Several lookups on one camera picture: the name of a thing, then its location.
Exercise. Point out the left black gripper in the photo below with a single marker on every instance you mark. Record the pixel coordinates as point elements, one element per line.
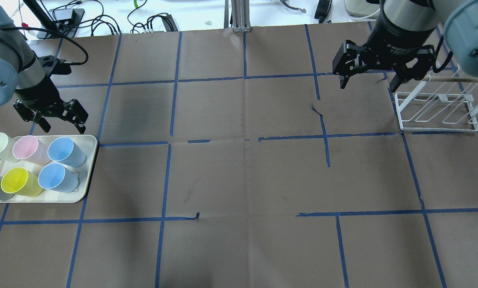
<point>39,92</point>

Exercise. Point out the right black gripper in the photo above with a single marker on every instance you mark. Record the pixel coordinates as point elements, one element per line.
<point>399,40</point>

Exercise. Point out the pale blue cup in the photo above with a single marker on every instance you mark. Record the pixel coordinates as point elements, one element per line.
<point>65,151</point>

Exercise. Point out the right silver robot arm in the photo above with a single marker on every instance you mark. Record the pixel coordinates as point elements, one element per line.
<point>459,19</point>

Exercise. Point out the pink cup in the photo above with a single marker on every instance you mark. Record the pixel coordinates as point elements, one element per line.
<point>31,149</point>

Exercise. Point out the blue cup on tray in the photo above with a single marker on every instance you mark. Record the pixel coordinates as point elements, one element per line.
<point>57,177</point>

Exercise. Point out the pale green cup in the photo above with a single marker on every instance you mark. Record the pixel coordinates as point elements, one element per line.
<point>6,148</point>

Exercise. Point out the yellow cup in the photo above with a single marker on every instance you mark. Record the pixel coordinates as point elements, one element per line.
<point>20,181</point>

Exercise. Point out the white wire cup rack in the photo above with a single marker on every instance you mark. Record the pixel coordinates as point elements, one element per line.
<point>439,104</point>

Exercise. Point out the aluminium frame post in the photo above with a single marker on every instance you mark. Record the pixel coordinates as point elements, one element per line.
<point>240,12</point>

